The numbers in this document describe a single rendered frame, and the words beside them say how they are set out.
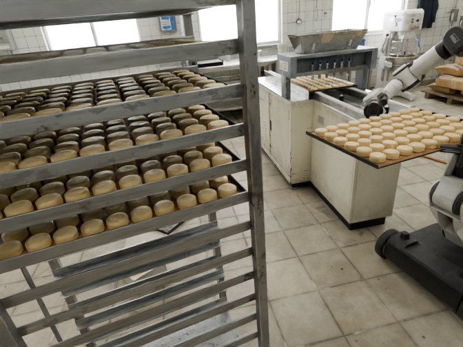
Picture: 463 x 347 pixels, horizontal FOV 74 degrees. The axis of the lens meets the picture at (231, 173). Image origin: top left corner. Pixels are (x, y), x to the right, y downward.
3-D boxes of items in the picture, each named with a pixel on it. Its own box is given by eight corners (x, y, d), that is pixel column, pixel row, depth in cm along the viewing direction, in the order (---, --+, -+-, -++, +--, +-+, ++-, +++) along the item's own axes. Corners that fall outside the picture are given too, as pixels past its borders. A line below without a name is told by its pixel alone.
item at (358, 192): (309, 188, 286) (312, 91, 246) (343, 182, 291) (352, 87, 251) (348, 233, 224) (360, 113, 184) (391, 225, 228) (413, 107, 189)
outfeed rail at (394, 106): (291, 73, 365) (291, 67, 362) (294, 73, 366) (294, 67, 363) (408, 118, 187) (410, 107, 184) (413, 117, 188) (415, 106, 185)
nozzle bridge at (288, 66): (277, 93, 275) (276, 53, 260) (352, 84, 284) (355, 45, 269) (290, 102, 246) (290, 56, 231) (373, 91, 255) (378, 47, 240)
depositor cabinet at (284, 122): (255, 144, 396) (252, 78, 359) (308, 137, 405) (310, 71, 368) (290, 192, 283) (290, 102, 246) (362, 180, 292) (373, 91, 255)
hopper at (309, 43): (286, 52, 259) (286, 34, 253) (348, 46, 266) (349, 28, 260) (300, 55, 233) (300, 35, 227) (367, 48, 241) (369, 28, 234)
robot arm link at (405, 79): (375, 91, 168) (395, 74, 174) (387, 105, 167) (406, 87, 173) (388, 81, 158) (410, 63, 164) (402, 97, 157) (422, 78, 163)
